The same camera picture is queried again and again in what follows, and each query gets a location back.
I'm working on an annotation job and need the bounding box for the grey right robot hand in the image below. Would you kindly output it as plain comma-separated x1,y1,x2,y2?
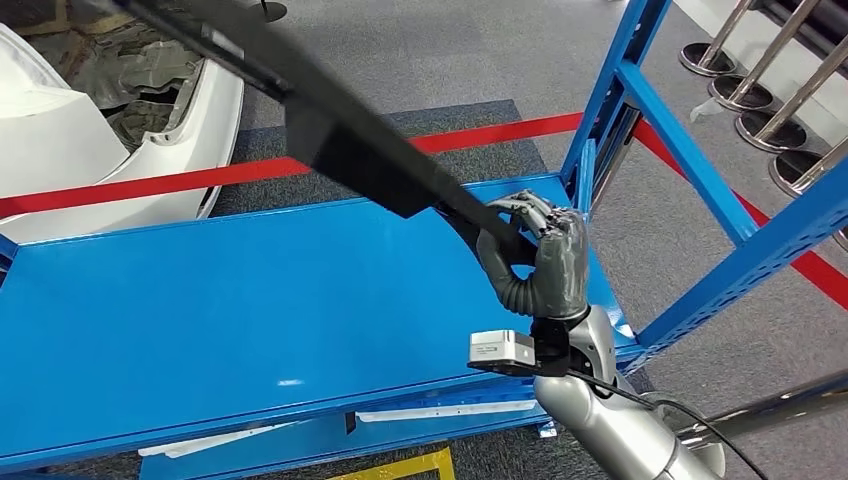
475,188,591,321

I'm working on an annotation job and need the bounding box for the black plastic panel part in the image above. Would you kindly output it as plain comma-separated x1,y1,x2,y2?
112,0,539,266

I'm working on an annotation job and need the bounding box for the blue metal shelf rack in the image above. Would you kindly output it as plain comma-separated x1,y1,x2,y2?
0,0,848,480

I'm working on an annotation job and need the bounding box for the white plastic scrap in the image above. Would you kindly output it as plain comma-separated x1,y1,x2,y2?
688,97,725,125

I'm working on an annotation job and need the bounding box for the yellow floor tape square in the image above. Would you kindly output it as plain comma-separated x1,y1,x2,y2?
327,447,456,480

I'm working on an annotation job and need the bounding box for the white car body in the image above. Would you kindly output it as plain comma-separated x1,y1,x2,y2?
0,23,245,245

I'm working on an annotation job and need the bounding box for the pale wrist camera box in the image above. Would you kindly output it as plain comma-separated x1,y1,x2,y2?
467,329,539,379

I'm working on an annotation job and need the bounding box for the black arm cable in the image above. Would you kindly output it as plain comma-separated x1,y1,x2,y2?
566,370,770,480

